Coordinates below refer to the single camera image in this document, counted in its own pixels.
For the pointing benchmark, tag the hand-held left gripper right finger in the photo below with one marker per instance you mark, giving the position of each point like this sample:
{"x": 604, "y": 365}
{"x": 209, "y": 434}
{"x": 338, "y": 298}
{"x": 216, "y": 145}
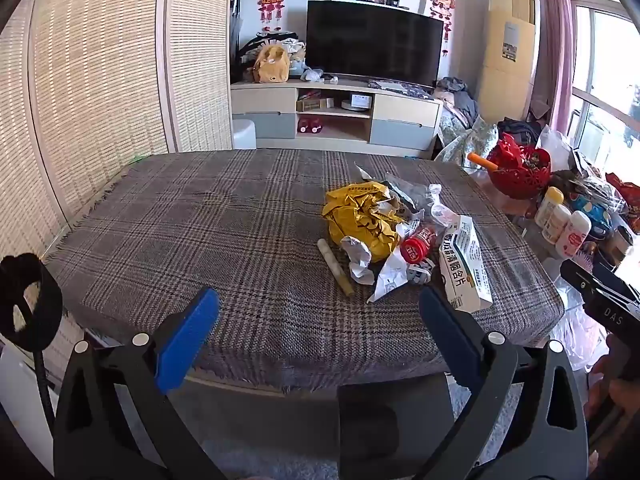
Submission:
{"x": 447, "y": 330}

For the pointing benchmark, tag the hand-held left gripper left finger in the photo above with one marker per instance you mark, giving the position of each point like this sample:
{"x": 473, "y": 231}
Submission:
{"x": 187, "y": 340}

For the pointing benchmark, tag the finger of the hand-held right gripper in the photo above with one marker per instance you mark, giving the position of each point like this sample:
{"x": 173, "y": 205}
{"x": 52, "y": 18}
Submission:
{"x": 582, "y": 280}
{"x": 612, "y": 272}

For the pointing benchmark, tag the white green medicine box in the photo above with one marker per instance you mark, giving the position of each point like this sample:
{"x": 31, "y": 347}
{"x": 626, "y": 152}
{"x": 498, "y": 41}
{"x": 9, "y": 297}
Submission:
{"x": 462, "y": 265}

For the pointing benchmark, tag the white torn paper envelope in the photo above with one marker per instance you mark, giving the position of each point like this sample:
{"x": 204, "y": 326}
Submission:
{"x": 392, "y": 277}

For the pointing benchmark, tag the round plastic cup red label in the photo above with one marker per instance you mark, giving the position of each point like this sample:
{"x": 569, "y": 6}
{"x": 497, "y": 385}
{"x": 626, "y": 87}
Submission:
{"x": 417, "y": 244}

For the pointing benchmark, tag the dark grey trash bin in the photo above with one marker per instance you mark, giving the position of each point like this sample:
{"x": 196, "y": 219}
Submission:
{"x": 380, "y": 425}

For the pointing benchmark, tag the clear plastic wrapper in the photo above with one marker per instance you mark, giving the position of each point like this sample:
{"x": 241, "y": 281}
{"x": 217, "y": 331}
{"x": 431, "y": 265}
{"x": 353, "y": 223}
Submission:
{"x": 430, "y": 205}

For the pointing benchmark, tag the beige paper stick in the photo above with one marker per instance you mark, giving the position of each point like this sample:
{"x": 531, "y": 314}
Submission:
{"x": 334, "y": 266}

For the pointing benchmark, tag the yellow paper bag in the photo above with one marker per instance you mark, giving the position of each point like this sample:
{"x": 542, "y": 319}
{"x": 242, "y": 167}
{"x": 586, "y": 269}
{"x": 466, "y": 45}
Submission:
{"x": 360, "y": 215}

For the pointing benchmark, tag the person's right hand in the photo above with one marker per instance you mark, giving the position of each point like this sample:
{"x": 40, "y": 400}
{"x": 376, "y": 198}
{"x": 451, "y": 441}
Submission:
{"x": 602, "y": 385}

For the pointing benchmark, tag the stack of dark bowls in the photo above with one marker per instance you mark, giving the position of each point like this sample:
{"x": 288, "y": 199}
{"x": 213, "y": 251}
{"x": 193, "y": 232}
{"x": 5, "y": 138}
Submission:
{"x": 619, "y": 245}

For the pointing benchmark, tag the clear plastic bag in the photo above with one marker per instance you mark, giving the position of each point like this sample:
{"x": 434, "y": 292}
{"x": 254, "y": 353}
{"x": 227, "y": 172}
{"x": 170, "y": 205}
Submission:
{"x": 575, "y": 330}

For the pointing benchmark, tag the white bottle pink label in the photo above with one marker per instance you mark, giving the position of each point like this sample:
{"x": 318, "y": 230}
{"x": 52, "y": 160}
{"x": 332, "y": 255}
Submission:
{"x": 574, "y": 235}

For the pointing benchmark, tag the plain white bottle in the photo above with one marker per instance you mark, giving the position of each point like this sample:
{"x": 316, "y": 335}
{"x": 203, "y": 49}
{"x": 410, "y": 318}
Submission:
{"x": 555, "y": 225}

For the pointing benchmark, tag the blue snack packet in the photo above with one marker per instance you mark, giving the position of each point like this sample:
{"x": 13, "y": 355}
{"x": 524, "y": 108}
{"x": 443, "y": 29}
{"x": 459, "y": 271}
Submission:
{"x": 597, "y": 212}

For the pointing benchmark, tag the red snack bag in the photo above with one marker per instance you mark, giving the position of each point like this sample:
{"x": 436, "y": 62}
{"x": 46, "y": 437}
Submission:
{"x": 625, "y": 195}

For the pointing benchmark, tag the grey plaid blanket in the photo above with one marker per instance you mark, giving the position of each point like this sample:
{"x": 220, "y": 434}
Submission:
{"x": 200, "y": 240}

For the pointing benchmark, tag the red lattice basket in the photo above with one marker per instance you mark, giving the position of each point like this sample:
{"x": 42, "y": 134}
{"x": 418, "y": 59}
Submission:
{"x": 517, "y": 175}

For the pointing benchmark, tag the grey fluffy rug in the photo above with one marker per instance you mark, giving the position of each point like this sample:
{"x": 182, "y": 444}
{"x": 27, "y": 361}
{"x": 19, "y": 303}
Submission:
{"x": 280, "y": 435}

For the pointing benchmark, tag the white plastic bag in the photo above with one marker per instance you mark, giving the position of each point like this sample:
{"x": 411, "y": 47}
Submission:
{"x": 554, "y": 147}

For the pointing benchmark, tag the orange stick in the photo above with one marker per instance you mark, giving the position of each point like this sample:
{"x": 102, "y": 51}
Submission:
{"x": 481, "y": 160}

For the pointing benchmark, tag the floral cloth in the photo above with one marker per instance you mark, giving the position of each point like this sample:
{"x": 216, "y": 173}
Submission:
{"x": 470, "y": 142}

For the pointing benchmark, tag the window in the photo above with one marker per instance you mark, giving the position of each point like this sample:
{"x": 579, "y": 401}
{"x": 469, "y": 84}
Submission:
{"x": 610, "y": 60}

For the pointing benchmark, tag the white stool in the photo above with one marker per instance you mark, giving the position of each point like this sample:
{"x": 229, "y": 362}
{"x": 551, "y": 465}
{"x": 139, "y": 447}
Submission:
{"x": 244, "y": 135}

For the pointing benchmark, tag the pile of grey clothes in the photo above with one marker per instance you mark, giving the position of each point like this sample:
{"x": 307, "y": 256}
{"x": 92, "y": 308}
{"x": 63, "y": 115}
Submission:
{"x": 457, "y": 100}

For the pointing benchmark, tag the beige grey television cabinet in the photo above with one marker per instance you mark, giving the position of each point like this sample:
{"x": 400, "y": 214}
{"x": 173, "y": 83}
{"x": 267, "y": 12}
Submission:
{"x": 400, "y": 110}

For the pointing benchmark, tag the beige standing air conditioner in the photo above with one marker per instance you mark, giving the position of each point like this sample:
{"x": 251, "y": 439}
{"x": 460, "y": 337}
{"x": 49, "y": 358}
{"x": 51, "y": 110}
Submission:
{"x": 507, "y": 55}

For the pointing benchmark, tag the pink curtain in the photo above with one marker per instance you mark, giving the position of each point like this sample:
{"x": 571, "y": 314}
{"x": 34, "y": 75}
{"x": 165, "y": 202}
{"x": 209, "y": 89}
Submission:
{"x": 555, "y": 35}

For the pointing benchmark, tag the white round device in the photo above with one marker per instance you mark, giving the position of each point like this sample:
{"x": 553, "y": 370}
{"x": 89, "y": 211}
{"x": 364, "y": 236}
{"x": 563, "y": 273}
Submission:
{"x": 357, "y": 102}

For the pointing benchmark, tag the red shoes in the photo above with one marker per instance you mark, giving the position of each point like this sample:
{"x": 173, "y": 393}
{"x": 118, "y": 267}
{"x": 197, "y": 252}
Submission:
{"x": 310, "y": 125}

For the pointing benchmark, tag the cardboard box in cabinet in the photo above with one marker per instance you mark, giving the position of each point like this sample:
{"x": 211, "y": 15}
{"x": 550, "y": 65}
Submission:
{"x": 314, "y": 105}

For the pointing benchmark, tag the woven bamboo screen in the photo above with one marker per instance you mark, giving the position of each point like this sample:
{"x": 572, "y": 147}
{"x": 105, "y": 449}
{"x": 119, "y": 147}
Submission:
{"x": 100, "y": 85}

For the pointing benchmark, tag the yellow plush backpack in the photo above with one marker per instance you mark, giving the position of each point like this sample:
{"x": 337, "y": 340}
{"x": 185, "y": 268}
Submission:
{"x": 271, "y": 65}

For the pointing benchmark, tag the black flat television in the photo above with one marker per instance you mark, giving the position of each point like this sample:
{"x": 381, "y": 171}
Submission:
{"x": 375, "y": 40}

